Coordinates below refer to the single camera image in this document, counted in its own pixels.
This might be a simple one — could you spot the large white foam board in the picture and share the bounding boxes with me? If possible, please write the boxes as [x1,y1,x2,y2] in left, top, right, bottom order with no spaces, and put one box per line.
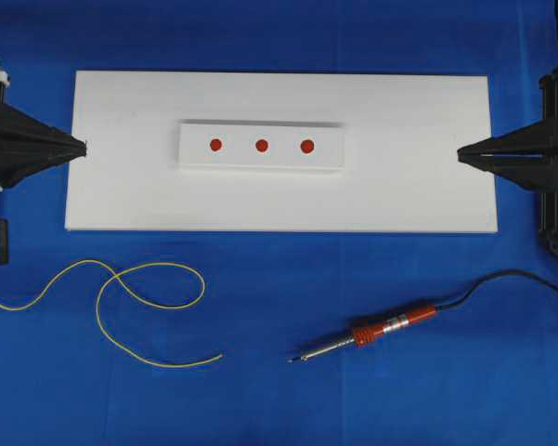
[65,71,498,233]

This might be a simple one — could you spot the right red dot mark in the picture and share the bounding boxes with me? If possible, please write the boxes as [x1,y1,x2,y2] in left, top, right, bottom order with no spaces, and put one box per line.
[300,139,315,154]

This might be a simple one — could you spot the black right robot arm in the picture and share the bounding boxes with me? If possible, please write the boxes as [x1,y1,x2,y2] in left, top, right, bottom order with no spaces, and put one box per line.
[457,1,558,256]

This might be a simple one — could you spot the middle red dot mark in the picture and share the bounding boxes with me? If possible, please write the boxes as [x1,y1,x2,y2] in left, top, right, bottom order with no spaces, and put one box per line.
[255,138,269,153]

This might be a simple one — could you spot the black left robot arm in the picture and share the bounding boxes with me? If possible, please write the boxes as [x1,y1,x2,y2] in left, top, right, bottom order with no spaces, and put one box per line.
[0,68,86,191]

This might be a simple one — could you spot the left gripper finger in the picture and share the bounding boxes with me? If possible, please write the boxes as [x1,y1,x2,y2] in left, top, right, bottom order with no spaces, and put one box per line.
[0,103,86,153]
[0,147,86,189]

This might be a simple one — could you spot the red handled soldering iron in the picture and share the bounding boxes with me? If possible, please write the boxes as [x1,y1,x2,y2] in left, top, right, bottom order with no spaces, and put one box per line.
[288,305,438,363]

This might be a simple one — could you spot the left red dot mark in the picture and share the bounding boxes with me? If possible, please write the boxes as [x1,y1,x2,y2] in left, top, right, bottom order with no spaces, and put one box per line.
[209,138,223,151]

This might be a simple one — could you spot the red dot mark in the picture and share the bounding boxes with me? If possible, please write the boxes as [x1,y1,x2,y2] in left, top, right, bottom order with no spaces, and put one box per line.
[209,138,223,151]
[255,138,269,153]
[300,139,315,154]

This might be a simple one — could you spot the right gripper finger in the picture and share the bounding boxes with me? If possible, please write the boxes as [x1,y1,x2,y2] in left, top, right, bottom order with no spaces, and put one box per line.
[458,121,558,156]
[458,154,558,191]

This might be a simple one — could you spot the yellow solder wire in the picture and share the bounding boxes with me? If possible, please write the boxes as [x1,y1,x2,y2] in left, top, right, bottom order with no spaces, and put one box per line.
[0,259,224,370]

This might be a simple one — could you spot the small raised white board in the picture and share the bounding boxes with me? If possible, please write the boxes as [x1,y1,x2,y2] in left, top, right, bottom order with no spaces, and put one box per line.
[178,122,344,172]

